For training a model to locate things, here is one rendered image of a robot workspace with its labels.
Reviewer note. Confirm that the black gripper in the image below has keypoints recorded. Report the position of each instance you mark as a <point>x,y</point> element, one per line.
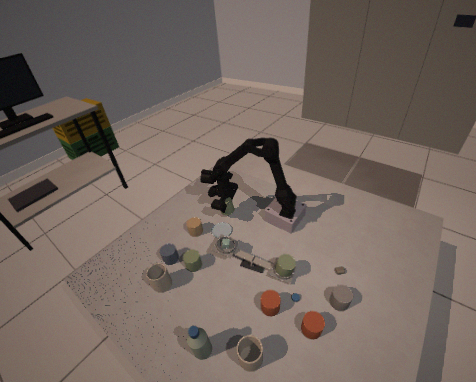
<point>225,192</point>

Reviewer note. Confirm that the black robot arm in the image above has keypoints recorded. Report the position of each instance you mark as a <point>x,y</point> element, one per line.
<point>270,152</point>

